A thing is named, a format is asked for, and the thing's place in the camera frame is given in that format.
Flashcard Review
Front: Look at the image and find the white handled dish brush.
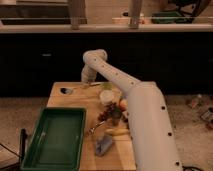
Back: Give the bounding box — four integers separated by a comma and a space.
60, 82, 101, 95

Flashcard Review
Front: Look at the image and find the yellow banana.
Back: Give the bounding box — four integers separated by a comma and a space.
105, 128, 129, 136

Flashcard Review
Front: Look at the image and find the black stand pole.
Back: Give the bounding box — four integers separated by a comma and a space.
19, 129, 27, 164

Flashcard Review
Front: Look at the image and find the green small cup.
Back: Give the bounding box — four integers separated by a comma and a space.
111, 111, 122, 126

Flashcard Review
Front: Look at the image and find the green background bin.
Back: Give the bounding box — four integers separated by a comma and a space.
151, 12, 186, 24

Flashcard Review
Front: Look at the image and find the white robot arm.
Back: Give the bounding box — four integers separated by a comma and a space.
82, 49, 182, 171

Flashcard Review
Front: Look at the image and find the white round cup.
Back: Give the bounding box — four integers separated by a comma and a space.
99, 90, 114, 106

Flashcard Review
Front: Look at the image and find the green plastic tray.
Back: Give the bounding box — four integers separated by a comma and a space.
21, 107, 86, 171

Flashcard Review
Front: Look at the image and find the light green cup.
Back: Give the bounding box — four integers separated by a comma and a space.
101, 82, 112, 91

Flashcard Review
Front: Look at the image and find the orange fruit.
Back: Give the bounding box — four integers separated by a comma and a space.
119, 99, 127, 111

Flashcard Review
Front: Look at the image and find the dark grape bunch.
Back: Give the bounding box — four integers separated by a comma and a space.
98, 103, 116, 121

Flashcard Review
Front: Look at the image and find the brown block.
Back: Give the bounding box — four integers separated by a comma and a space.
122, 111, 128, 121

